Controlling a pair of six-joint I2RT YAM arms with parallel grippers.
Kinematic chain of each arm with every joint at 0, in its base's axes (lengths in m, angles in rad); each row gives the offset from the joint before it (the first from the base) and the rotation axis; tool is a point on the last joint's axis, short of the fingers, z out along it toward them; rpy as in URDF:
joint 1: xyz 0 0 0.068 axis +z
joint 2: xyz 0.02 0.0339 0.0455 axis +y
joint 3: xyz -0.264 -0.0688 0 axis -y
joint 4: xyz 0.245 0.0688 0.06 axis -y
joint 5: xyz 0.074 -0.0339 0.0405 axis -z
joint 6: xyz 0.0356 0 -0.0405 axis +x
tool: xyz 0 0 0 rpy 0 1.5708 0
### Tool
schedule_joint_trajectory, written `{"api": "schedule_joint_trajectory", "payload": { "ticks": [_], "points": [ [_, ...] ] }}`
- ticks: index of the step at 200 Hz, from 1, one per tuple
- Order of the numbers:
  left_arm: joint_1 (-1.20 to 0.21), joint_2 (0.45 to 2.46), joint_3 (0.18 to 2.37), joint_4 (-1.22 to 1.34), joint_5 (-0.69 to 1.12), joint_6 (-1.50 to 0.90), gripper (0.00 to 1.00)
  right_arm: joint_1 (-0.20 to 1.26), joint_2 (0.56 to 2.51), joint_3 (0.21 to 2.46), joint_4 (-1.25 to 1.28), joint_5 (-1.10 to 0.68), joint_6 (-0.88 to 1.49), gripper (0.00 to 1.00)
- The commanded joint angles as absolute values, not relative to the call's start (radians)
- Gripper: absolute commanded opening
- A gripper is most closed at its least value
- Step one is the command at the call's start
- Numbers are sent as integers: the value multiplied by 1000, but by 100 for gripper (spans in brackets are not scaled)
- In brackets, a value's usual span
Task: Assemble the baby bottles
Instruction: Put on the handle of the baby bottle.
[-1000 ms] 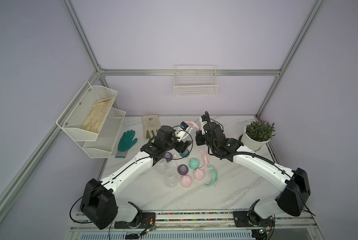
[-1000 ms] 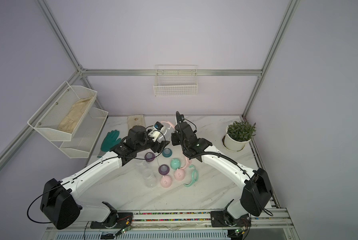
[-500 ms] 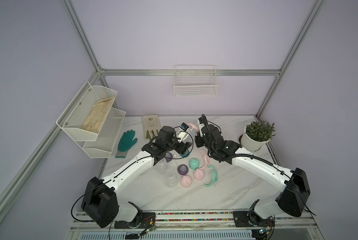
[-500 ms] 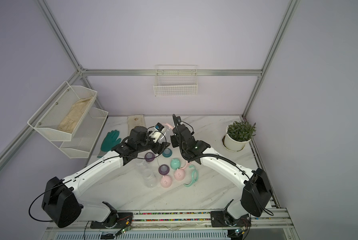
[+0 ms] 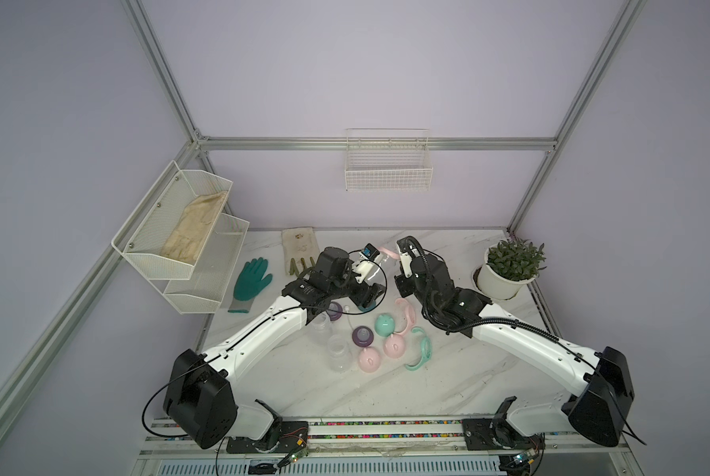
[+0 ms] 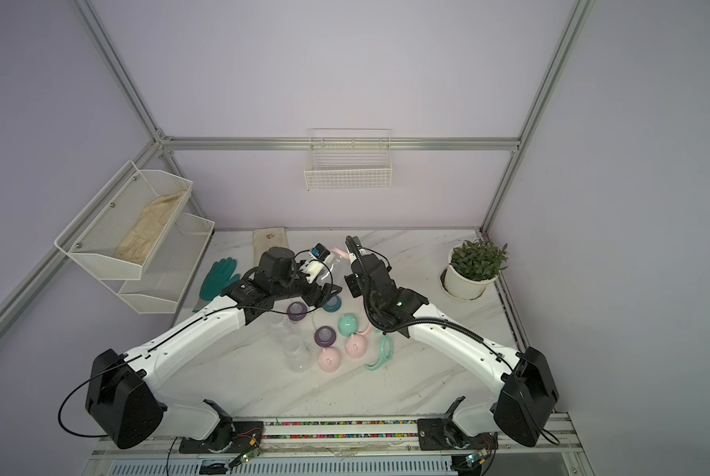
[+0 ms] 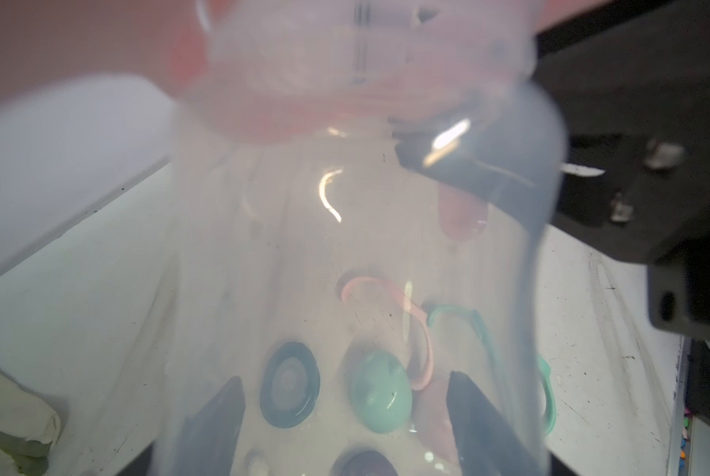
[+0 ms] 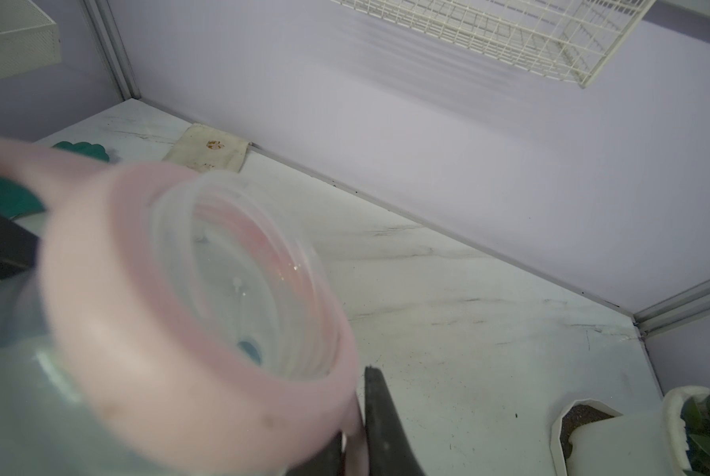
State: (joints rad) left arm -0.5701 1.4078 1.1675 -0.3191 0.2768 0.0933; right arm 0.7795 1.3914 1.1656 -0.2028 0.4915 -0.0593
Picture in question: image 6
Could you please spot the beige glove green fingertips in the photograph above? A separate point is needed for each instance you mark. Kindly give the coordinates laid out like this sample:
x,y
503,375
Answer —
x,y
267,238

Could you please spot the pink bottle cap left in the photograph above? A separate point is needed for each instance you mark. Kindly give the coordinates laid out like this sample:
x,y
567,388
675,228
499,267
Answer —
x,y
329,360

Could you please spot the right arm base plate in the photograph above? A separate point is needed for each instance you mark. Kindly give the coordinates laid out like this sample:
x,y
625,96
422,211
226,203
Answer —
x,y
456,433

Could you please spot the upper white mesh shelf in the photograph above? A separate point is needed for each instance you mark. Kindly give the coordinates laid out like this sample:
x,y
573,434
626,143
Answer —
x,y
93,238

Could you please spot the white mesh shelf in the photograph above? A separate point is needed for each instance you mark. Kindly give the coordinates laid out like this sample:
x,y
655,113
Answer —
x,y
164,283
93,238

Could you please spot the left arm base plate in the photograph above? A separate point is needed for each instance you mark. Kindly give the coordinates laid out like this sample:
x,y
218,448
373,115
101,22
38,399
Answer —
x,y
237,438

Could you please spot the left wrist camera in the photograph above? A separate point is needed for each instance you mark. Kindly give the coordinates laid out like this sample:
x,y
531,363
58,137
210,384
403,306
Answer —
x,y
317,263

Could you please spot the white wire wall basket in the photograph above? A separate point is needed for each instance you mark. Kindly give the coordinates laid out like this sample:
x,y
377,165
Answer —
x,y
348,159

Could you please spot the mint green bottle cap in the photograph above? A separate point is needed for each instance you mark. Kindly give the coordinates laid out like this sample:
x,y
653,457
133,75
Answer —
x,y
348,325

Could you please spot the clear baby bottle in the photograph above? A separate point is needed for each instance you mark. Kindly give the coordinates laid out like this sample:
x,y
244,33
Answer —
x,y
297,354
336,267
280,326

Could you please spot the purple nipple collar far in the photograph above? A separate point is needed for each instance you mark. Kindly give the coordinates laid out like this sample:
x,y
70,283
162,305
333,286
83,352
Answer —
x,y
297,311

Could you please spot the lower white mesh shelf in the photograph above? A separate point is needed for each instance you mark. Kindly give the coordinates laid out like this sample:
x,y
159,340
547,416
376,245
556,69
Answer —
x,y
164,283

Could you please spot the pink bottle cap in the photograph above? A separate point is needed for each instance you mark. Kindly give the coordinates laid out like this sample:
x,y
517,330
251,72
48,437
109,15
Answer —
x,y
329,360
356,346

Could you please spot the pink bottle cap right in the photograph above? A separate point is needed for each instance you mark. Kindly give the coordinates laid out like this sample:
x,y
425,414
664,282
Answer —
x,y
356,346

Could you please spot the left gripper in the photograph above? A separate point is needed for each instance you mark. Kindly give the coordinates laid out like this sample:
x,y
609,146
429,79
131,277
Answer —
x,y
318,295

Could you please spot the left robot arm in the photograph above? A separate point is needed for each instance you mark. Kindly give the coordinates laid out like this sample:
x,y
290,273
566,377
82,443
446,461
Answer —
x,y
124,390

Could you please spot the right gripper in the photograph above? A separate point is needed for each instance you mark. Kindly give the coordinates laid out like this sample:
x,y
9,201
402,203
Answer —
x,y
354,284

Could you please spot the teal nipple collar with straw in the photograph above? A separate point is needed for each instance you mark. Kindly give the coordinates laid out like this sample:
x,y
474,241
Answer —
x,y
332,305

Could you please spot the green rubber glove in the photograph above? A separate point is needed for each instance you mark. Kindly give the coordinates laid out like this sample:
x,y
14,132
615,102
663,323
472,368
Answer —
x,y
221,275

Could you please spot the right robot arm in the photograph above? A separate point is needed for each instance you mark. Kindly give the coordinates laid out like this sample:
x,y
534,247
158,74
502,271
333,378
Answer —
x,y
523,381

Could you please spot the beige glove in shelf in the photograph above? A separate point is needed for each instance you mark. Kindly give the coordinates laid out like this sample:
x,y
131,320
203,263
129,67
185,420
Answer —
x,y
139,242

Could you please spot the aluminium front rail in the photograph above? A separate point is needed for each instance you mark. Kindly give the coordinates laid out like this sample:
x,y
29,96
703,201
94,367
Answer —
x,y
349,437

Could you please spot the potted green plant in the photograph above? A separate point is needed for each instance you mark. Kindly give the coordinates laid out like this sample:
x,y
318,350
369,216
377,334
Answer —
x,y
473,266

